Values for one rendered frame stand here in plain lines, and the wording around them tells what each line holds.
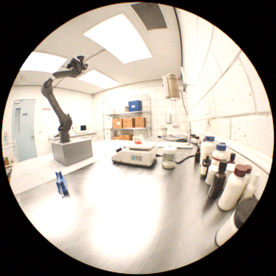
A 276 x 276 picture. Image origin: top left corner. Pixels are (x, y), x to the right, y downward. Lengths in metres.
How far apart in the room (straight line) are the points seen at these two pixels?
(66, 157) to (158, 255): 0.50
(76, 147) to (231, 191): 0.61
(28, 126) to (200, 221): 3.20
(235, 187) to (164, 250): 0.16
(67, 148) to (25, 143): 2.66
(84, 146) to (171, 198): 0.49
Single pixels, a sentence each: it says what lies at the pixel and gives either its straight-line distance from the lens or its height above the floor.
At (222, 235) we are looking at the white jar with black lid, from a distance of 0.19.
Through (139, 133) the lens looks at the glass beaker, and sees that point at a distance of 0.43.
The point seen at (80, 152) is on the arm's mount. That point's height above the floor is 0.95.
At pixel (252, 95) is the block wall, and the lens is 0.41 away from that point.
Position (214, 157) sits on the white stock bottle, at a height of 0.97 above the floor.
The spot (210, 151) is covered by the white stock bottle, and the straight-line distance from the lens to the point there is 0.44.
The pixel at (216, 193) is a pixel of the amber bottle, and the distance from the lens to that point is 0.28.
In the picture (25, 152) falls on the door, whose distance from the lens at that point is 3.13.
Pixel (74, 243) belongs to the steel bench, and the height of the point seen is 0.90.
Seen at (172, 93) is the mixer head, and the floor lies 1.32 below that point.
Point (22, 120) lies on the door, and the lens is 3.12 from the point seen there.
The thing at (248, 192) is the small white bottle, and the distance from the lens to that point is 0.27.
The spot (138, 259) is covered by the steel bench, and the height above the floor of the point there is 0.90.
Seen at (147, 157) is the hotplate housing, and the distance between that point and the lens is 0.40.
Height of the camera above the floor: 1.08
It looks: 8 degrees down
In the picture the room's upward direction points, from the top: 2 degrees counter-clockwise
